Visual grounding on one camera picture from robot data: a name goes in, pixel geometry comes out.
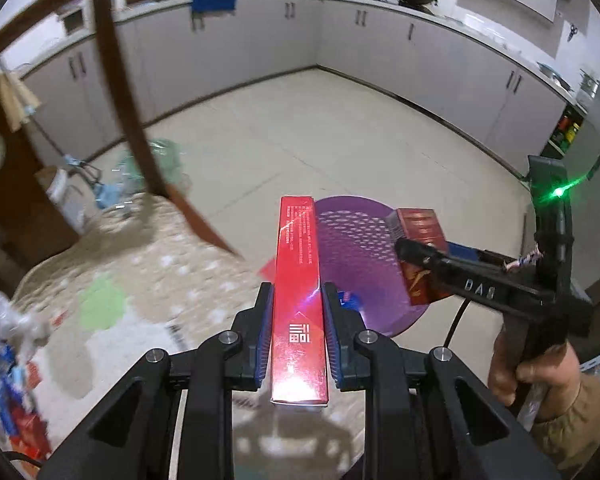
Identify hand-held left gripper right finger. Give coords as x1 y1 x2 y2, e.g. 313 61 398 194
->
321 282 563 480

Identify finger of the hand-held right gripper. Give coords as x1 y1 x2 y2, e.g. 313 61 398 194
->
447 242 508 268
394 237 557 311

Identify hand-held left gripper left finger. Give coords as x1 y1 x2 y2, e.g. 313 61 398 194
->
39 282 275 480

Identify small red box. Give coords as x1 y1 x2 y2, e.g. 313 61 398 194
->
385 207 451 307

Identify long red box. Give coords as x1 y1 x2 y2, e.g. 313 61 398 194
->
270 194 331 407

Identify purple plastic basket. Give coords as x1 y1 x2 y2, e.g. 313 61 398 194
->
314 196 431 338

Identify person's right forearm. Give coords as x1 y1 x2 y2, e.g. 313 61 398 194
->
530 374 600 472

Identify person's right hand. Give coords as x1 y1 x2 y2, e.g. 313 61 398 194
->
487 329 582 421

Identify narrow storage rack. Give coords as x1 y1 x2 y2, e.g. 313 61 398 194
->
542 102 588 161

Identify printed quilted blanket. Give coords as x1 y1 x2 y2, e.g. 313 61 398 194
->
0 192 371 480

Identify steel pot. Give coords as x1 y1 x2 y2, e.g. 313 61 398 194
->
577 70 600 98

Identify green plastic bag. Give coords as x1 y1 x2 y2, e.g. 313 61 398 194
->
115 137 191 201

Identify white plastic bucket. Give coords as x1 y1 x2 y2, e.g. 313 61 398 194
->
35 165 88 236

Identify brown wooden chair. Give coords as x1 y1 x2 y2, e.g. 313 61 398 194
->
0 0 246 272

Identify grey kitchen base cabinets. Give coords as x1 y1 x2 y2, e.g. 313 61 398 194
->
0 0 587 181

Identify blue hanging cloth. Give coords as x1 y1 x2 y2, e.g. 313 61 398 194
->
190 0 238 15

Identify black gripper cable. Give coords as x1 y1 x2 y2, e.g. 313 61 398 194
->
442 297 473 351

